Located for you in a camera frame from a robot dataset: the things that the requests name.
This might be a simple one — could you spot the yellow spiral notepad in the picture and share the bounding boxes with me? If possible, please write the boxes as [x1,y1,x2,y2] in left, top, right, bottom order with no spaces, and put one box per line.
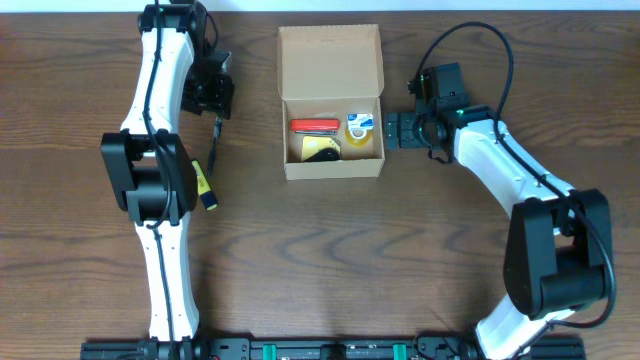
[301,135,341,161]

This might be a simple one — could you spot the white blue staples box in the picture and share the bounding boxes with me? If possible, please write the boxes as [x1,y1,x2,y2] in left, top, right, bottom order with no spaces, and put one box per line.
[347,113,374,130]

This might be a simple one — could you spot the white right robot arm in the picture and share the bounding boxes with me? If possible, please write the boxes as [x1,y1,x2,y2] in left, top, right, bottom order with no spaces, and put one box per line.
[384,106,617,359]

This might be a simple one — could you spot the red black stapler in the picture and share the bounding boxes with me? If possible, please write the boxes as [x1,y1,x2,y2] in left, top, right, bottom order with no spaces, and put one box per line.
[290,118,340,135]

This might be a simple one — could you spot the yellow highlighter marker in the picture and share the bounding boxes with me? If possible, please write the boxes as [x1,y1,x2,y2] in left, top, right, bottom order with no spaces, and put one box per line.
[191,159,218,211]

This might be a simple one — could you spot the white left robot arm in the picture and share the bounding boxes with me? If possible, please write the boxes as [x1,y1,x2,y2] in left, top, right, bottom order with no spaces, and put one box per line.
[101,1,235,344]

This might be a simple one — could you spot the black pencil sharpener with pencil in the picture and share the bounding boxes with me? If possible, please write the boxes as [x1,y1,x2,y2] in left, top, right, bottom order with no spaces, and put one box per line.
[306,148,340,162]

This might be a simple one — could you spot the black pen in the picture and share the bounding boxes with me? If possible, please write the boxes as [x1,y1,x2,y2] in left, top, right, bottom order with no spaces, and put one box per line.
[207,116,222,176]

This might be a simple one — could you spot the brown cardboard box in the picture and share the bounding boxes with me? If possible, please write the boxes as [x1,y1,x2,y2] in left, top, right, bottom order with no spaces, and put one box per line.
[277,24,385,181]

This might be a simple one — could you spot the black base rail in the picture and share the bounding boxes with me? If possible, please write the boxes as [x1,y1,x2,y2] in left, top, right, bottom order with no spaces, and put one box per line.
[79,335,587,360]

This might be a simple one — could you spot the yellow tape roll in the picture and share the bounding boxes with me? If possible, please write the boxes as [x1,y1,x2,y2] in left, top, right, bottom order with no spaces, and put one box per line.
[345,129,372,148]

